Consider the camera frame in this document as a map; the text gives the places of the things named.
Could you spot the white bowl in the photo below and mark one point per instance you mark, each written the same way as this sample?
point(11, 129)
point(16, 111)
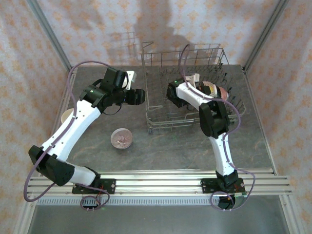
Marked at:
point(66, 116)

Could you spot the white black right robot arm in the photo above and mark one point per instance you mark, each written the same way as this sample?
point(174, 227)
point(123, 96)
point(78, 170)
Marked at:
point(219, 151)

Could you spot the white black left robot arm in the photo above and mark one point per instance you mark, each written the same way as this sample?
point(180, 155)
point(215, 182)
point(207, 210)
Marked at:
point(73, 129)

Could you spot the black curved device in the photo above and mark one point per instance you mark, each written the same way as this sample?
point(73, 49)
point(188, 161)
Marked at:
point(229, 203)

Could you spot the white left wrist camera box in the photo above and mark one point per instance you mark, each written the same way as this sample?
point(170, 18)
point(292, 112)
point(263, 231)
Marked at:
point(131, 77)

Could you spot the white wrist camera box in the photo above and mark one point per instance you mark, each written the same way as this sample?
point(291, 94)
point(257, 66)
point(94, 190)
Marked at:
point(131, 77)
point(193, 79)

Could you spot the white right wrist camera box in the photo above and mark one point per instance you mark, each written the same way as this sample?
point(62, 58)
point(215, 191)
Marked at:
point(193, 79)

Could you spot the aluminium frame post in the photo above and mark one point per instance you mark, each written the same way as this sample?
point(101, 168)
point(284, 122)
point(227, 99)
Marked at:
point(50, 34)
point(265, 34)

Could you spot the aluminium mounting rail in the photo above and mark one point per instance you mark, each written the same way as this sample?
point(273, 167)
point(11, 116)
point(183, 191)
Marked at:
point(156, 182)

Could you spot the aluminium table edge rail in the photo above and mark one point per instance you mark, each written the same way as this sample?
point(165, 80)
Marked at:
point(260, 122)

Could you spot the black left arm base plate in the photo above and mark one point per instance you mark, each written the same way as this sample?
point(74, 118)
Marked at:
point(109, 186)

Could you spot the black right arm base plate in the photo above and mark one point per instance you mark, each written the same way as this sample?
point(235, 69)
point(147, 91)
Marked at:
point(207, 186)

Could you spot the aluminium frame leg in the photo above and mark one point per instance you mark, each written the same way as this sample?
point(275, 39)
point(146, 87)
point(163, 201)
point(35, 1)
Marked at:
point(292, 214)
point(24, 214)

